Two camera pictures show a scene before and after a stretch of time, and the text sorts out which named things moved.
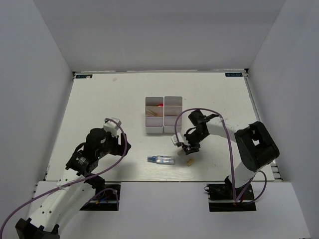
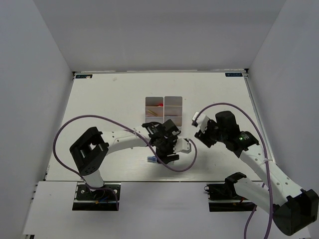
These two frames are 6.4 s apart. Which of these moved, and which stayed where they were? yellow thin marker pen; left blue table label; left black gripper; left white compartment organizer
Moved: left black gripper
Stayed: left blue table label; left white compartment organizer; yellow thin marker pen
